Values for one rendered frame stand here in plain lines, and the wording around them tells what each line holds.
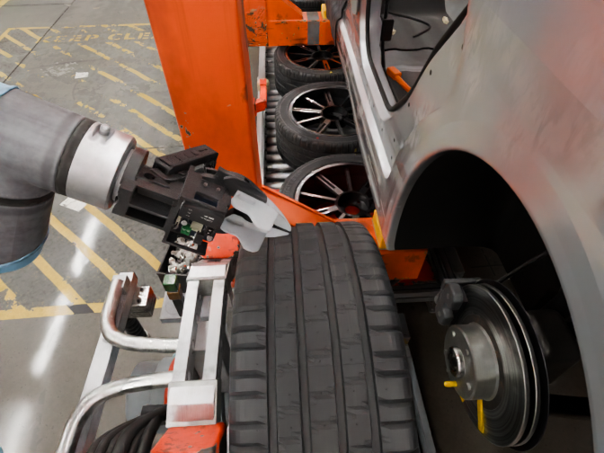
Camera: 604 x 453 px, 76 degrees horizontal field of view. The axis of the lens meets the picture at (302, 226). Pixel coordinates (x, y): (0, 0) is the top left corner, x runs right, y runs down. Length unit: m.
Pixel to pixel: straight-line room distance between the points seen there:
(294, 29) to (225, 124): 2.02
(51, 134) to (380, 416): 0.48
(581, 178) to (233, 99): 0.64
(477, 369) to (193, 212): 0.63
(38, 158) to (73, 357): 1.65
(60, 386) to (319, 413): 1.61
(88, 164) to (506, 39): 0.52
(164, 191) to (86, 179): 0.08
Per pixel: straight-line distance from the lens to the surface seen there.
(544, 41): 0.54
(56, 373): 2.06
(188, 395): 0.58
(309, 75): 2.58
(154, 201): 0.47
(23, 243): 0.56
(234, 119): 0.89
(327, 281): 0.58
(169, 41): 0.83
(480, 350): 0.87
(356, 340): 0.53
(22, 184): 0.50
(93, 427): 0.78
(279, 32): 2.88
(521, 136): 0.55
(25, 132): 0.47
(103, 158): 0.46
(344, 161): 1.86
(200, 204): 0.43
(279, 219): 0.51
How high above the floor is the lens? 1.65
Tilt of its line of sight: 48 degrees down
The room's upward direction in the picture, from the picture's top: straight up
